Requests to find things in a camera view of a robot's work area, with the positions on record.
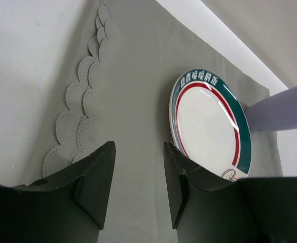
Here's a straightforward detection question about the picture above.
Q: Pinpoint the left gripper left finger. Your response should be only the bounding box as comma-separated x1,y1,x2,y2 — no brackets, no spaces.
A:
0,141,116,242

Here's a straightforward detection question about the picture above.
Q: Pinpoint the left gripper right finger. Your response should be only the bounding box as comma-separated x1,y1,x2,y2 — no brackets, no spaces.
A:
164,142,297,242

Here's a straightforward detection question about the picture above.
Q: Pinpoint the white plate green red rim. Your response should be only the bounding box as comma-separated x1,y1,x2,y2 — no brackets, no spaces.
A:
169,68,252,182

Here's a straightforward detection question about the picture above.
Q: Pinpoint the grey cloth placemat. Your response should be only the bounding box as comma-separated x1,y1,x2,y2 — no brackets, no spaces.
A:
40,1,270,242

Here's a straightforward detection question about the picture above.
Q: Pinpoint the purple plastic cup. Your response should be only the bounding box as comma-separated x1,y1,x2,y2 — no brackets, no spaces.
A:
245,86,297,132

